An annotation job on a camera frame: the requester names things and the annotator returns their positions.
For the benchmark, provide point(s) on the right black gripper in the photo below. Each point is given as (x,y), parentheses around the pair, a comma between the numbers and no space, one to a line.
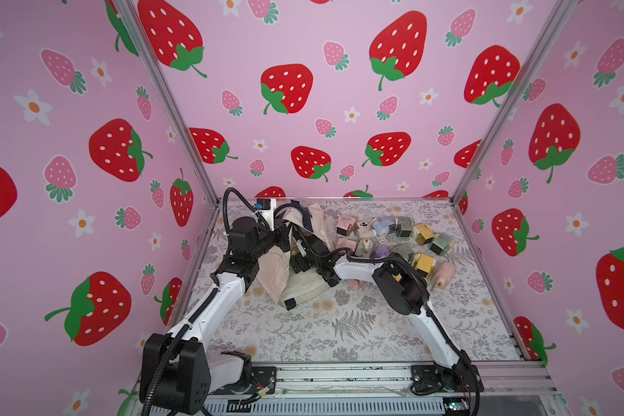
(330,269)

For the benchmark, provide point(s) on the cream canvas tote bag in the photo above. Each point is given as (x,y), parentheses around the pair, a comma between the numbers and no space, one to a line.
(288,271)

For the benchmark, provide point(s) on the cream white pencil sharpener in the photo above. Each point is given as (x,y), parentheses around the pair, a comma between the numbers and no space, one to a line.
(364,230)

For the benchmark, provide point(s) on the purple pencil sharpener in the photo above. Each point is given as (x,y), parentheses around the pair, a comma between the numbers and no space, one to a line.
(380,251)

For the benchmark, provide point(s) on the light blue pencil sharpener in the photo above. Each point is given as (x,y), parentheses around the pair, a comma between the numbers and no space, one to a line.
(384,226)

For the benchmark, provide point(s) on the grey green pencil sharpener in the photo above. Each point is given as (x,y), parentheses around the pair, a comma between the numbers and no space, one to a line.
(404,227)

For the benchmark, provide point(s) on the yellow pencil sharpener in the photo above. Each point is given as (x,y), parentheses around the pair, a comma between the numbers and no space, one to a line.
(424,265)
(423,234)

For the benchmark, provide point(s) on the mint green pencil sharpener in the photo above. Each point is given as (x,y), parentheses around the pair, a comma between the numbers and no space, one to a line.
(441,244)

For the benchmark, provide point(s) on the pink round pencil sharpener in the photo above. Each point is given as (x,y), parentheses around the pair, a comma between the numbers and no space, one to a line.
(443,275)

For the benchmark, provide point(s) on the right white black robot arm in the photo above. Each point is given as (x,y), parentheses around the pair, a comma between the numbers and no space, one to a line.
(406,293)

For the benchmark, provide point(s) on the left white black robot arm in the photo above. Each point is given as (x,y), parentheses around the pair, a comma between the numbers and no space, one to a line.
(176,374)

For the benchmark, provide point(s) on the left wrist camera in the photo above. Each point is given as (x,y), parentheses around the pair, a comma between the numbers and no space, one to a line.
(260,223)

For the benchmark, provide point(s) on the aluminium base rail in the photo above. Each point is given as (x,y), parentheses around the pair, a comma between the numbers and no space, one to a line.
(386,388)

